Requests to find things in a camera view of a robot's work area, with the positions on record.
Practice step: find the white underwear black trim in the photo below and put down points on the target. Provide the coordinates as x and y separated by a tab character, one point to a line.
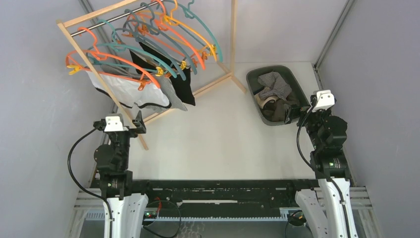
131	89

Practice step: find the teal hanger front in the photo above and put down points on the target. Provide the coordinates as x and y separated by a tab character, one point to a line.
144	52

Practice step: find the teal hanger back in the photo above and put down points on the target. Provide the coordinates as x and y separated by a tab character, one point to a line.
179	19

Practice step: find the teal hanger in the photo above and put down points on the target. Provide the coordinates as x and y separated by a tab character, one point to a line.
144	52
163	49
179	19

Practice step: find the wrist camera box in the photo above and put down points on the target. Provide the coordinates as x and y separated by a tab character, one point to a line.
322	100
114	123

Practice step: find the dark green laundry basket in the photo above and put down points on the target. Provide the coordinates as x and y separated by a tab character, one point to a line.
254	87

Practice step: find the orange hanger on rack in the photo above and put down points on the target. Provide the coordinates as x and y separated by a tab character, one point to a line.
173	40

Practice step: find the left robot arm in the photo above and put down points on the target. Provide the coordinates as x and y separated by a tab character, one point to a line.
125	208

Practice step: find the yellow hanger on rack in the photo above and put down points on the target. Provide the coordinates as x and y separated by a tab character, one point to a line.
166	22

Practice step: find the grey striped hanging underwear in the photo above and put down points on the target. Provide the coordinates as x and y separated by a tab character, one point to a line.
165	86

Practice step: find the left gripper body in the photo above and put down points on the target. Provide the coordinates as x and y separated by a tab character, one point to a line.
124	138

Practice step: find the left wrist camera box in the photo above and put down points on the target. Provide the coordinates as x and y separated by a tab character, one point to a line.
114	123

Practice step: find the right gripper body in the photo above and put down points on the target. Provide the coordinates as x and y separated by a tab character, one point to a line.
301	110

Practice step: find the orange clip hanger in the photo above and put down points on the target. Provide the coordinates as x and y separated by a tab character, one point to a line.
95	57

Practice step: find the black hanging underwear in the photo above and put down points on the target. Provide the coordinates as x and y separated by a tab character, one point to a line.
182	87

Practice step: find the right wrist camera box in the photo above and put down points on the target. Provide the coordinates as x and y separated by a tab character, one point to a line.
322	100

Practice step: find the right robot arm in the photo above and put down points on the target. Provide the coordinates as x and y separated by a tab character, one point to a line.
327	134

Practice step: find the wooden clothes rack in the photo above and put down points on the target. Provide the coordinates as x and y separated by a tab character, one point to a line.
229	71

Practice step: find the striped grey garment in basket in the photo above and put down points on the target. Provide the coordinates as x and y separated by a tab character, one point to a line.
273	85

